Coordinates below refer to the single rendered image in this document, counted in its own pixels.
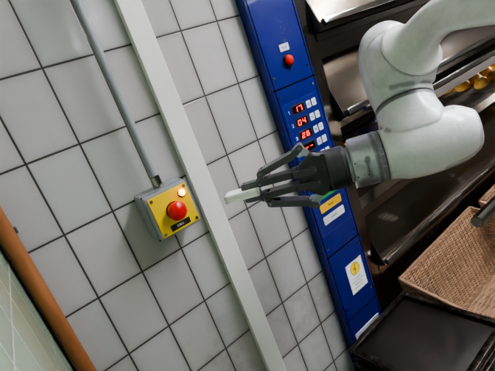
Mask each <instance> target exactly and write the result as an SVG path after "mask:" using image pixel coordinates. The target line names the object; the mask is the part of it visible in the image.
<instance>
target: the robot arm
mask: <svg viewBox="0 0 495 371"><path fill-rule="evenodd" d="M490 25H495V0H431V1H429V2H428V3H427V4H425V5H424V6H423V7H422V8H421V9H420V10H419V11H418V12H417V13H416V14H415V15H414V16H413V17H412V18H411V19H410V20H409V21H408V22H407V23H406V24H402V23H399V22H397V21H383V22H380V23H378V24H376V25H374V26H372V27H371V28H370V29H369V30H368V31H367V32H366V33H365V34H364V36H363V37H362V40H361V42H360V45H359V52H358V63H359V72H360V76H361V79H362V84H363V86H364V89H365V93H366V95H367V98H368V101H369V103H370V105H371V107H372V108H373V111H374V113H375V115H376V119H377V122H378V126H379V130H377V131H374V132H373V131H372V132H369V133H367V134H364V135H359V136H357V137H354V138H349V139H347V140H346V141H345V144H346V147H345V148H343V146H336V147H332V148H330V149H325V150H323V151H319V152H317V151H309V150H308V149H306V148H305V147H304V146H303V144H302V143H301V142H298V143H297V144H296V145H295V146H294V147H293V148H292V150H290V151H288V152H287V153H285V154H283V155H282V156H280V157H278V158H276V159H275V160H273V161H271V162H269V163H268V164H266V165H264V166H262V167H261V168H259V170H258V171H257V174H256V175H257V178H256V179H255V180H251V181H248V182H245V183H243V184H241V186H240V189H237V190H233V191H229V192H227V194H226V195H225V197H224V199H225V203H226V204H230V203H233V202H238V201H241V200H244V199H245V201H246V203H251V202H255V201H259V200H261V201H263V202H264V201H265V202H266V203H267V206H268V207H269V208H278V207H302V206H308V207H310V208H315V209H318V208H320V201H321V199H322V196H324V195H326V194H327V193H329V192H330V191H334V190H337V189H341V188H346V187H349V186H351V185H353V182H355V181H356V182H357V185H358V187H360V188H361V187H365V186H370V185H373V184H377V183H382V182H383V183H384V182H387V181H388V180H395V179H412V178H417V177H423V176H427V175H430V174H434V173H437V172H441V171H443V170H446V169H450V168H452V167H454V166H457V165H460V164H461V163H464V162H466V161H467V160H470V159H472V158H473V157H474V156H475V155H476V154H477V153H478V152H479V151H480V150H481V149H482V145H483V144H484V132H483V128H482V122H481V120H480V117H479V115H478V113H477V111H475V110H474V109H471V108H469V107H464V106H459V105H450V106H445V107H444V106H443V105H442V104H441V102H440V101H439V100H438V98H437V97H436V95H435V92H434V89H433V87H432V83H433V82H434V81H435V78H436V74H437V70H438V66H439V64H440V62H441V60H442V49H441V46H440V42H441V41H442V40H443V38H444V37H445V36H446V35H448V34H449V33H450V32H453V31H456V30H459V29H469V28H475V27H484V26H490ZM302 156H305V157H304V159H303V160H302V161H301V162H300V163H299V164H298V166H296V167H293V168H291V169H287V170H284V171H282V172H277V173H274V174H269V173H270V172H272V171H274V170H276V169H277V168H279V167H281V166H283V165H284V164H286V163H289V162H290V161H291V160H293V159H295V158H296V157H297V158H301V157H302ZM266 174H269V175H266ZM265 175H266V176H265ZM296 178H299V179H298V180H296V181H294V182H291V183H286V184H283V185H278V186H275V187H272V188H268V189H265V190H263V191H262V187H263V186H268V185H271V184H274V183H279V182H282V181H285V180H290V179H296ZM304 190H305V191H309V192H312V193H314V194H312V195H311V196H288V197H279V196H281V195H285V194H289V193H292V192H295V191H304Z"/></svg>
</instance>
